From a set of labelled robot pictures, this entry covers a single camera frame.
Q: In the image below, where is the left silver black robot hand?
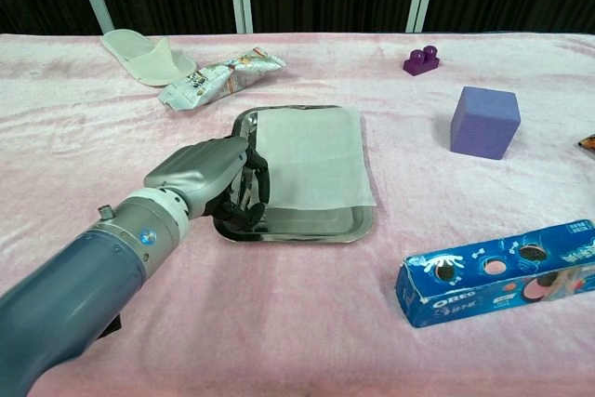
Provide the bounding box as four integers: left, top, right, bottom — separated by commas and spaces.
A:
142, 135, 271, 233

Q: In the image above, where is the white napkin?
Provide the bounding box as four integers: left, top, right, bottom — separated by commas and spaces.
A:
253, 107, 377, 210

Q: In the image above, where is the metal tray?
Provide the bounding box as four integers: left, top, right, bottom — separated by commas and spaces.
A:
213, 105, 377, 244

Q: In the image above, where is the silver snack bag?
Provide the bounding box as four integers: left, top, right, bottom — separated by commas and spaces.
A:
156, 46, 287, 112

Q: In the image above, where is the white slipper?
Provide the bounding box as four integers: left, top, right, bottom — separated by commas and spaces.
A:
100, 29, 199, 87

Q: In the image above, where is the pink fleece cloth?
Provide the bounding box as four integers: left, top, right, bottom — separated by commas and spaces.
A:
0, 32, 595, 397

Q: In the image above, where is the purple toy brick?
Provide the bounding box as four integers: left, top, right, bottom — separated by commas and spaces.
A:
402, 45, 442, 77

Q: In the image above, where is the purple foam cube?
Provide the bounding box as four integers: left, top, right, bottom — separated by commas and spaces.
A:
449, 86, 520, 161

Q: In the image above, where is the blue Oreo cookie box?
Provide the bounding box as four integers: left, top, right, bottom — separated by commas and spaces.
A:
394, 218, 595, 329

